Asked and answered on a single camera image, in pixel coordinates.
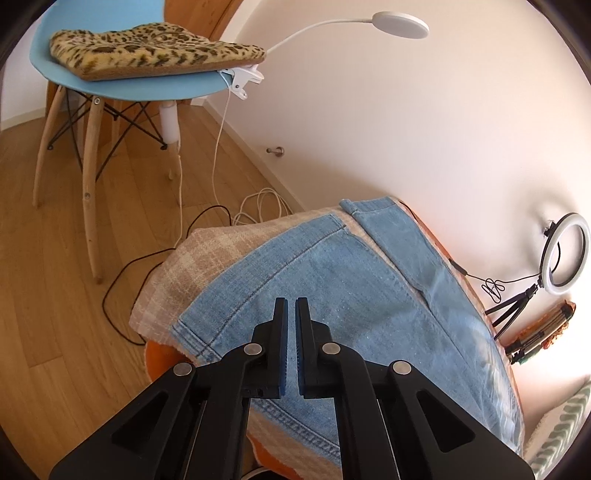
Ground light blue denim pants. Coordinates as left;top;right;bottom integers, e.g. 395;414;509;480
171;197;524;451

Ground orange floral bed sheet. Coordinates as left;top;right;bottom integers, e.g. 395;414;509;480
130;197;525;452

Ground folded silver black tripod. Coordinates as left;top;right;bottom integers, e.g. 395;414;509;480
505;300;576;365

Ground white green leaf pillow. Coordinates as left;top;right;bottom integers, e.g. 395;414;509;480
524;380;590;479

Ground beige plaid bed blanket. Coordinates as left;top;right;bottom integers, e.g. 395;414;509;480
128;204;352;480

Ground black mini tripod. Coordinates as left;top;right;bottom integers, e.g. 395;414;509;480
485;284;539;340

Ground metal door stopper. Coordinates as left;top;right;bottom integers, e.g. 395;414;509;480
266;146;284;158

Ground blue chair with wooden legs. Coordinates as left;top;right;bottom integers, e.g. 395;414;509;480
30;1;233;283

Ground leopard print cushion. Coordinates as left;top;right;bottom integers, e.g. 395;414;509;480
49;22;266;81

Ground white clip-on desk lamp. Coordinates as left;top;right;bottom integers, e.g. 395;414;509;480
219;11;430;100

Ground black ring light cable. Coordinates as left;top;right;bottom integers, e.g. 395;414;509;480
450;221;562;305

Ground black cable on floor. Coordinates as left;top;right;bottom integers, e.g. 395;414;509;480
101;203;233;347

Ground white ring light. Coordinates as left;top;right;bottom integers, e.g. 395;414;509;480
539;212;590;296

